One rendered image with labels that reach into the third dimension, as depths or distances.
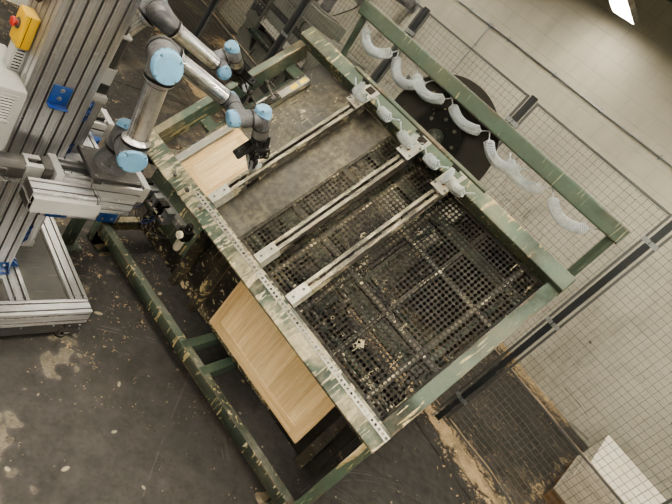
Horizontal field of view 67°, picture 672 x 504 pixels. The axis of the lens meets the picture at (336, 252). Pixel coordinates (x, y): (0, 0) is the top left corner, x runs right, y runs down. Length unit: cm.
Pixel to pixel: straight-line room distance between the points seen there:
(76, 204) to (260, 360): 134
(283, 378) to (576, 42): 589
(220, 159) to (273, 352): 116
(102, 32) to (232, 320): 168
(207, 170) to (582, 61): 545
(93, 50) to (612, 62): 615
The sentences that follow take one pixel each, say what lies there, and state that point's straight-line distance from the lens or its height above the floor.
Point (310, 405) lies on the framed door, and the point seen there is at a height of 49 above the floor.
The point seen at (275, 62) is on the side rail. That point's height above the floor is 158.
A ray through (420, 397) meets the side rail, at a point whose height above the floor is 108.
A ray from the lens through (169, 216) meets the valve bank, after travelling 291.
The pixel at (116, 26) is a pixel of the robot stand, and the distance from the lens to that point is 227.
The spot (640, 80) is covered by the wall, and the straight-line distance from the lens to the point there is 720.
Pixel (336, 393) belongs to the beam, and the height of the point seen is 85.
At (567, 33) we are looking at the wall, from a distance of 759.
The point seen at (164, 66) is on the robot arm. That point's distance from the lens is 203.
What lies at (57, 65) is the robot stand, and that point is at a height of 135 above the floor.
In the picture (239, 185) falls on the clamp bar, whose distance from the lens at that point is 289.
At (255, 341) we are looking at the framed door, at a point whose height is 45.
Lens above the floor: 227
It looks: 24 degrees down
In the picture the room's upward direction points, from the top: 41 degrees clockwise
